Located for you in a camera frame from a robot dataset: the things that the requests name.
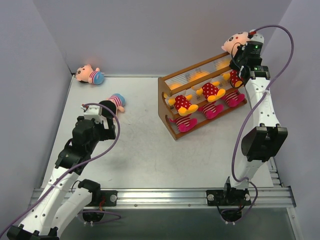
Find white pink plush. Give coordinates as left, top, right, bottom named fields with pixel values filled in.
left=169, top=115, right=198, bottom=133
left=221, top=90, right=245, bottom=108
left=200, top=102, right=224, bottom=120

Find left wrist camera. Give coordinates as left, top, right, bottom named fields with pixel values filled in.
left=81, top=105, right=103, bottom=124

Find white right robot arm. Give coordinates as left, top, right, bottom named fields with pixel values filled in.
left=223, top=40, right=288, bottom=201

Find black hair boy plush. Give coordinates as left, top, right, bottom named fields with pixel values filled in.
left=99, top=93, right=126, bottom=122

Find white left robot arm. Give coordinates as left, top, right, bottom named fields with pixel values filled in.
left=6, top=114, right=120, bottom=240

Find aluminium table edge rail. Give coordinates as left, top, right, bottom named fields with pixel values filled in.
left=100, top=187, right=296, bottom=209

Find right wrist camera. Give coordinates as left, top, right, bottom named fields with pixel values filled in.
left=248, top=29, right=265, bottom=44

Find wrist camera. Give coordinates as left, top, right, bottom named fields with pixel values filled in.
left=81, top=105, right=103, bottom=124
left=248, top=29, right=265, bottom=44

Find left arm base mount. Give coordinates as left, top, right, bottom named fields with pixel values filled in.
left=99, top=190, right=118, bottom=208

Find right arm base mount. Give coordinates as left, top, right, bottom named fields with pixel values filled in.
left=206, top=177, right=251, bottom=207

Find wooden toy shelf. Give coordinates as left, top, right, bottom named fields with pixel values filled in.
left=158, top=52, right=247, bottom=140

